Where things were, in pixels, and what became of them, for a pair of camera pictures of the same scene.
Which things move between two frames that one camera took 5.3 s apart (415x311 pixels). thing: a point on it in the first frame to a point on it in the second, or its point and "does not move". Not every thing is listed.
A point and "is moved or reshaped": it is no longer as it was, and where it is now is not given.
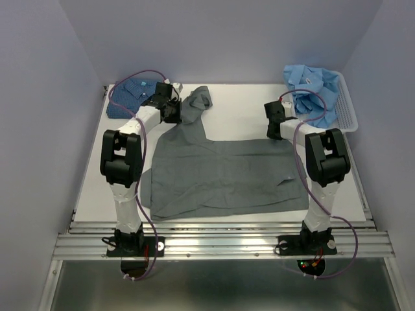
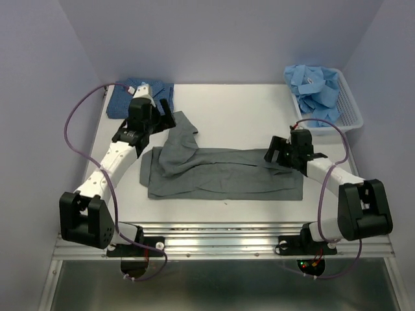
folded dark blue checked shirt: [129, 94] does not move
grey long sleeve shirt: [191, 176] is moved or reshaped
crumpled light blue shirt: [307, 104] does not move
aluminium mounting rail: [220, 240] does not move
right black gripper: [272, 136] to [277, 143]
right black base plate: [306, 245] does not move
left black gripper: [177, 118] to [168, 120]
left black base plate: [137, 247] does not move
